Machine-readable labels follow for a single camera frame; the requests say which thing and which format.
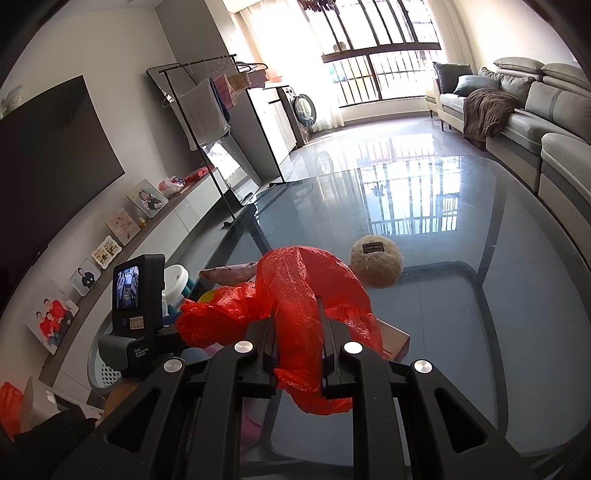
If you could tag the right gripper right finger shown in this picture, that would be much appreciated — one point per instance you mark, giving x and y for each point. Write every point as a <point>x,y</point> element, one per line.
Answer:
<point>410,421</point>

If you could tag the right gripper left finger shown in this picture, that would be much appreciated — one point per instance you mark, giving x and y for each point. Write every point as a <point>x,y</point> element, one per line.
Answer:
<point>184,421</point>

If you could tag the red cardboard box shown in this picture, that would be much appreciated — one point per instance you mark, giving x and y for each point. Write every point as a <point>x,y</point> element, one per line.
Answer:
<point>396,342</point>

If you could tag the brown snack bag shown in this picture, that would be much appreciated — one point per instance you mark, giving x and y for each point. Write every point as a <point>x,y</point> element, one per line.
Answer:
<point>230,275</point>

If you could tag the red plastic bag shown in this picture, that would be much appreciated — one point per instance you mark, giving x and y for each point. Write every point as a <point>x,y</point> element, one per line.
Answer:
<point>293,286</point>

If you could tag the grey perforated laundry basket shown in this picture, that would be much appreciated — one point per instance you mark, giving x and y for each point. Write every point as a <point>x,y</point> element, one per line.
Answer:
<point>107,359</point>

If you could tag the family photo in red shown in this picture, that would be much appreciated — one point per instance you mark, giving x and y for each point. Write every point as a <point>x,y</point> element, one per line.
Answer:
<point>50,314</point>

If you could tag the cardboard box on floor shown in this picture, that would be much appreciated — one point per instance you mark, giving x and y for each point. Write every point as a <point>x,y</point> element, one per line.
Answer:
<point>40,402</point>

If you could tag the baby photo canvas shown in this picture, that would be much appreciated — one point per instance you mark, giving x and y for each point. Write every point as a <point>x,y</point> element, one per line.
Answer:
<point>122,225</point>

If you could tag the beige fuzzy ball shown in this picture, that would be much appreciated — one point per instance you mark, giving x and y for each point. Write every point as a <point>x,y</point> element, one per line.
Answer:
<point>377,261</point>

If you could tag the pink bag on cabinet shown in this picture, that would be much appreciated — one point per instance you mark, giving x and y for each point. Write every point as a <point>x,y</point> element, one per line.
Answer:
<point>172,186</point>

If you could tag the red item on cabinet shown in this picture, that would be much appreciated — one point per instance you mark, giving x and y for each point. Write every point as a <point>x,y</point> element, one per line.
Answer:
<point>197,175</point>

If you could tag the grey hanging towel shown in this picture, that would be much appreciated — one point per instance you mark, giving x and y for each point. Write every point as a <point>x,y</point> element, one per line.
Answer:
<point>203,113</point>

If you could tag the black clothes rack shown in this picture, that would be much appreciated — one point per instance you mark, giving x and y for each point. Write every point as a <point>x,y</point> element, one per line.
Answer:
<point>248,130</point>

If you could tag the leaning mirror panel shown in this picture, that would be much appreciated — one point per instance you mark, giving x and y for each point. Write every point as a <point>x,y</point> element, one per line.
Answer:
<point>174,80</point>

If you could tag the washing machine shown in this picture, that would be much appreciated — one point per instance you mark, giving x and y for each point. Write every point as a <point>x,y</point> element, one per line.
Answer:
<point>301,113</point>

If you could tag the grey sectional sofa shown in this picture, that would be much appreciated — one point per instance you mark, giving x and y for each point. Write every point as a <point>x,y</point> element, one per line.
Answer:
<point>546,143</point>

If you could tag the brown throw blanket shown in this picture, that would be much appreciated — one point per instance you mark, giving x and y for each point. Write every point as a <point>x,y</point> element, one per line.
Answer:
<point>486,114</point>

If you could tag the dark grey cushion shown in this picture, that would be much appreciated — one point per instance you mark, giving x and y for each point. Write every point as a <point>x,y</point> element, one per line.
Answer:
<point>448,75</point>

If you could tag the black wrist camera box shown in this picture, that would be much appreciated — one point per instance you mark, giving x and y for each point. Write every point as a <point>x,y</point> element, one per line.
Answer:
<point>137,291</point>

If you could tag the man portrait photo frame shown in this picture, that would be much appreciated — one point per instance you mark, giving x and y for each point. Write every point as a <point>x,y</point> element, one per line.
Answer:
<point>85,277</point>

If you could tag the white scalloped photo frame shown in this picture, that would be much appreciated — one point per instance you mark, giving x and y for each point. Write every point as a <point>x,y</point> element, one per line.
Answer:
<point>106,252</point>

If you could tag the child portrait photo frame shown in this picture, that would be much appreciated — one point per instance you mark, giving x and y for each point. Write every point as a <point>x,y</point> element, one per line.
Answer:
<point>147,198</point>

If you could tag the black wall television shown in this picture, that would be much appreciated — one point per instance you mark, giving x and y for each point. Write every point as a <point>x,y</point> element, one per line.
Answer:
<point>55,159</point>

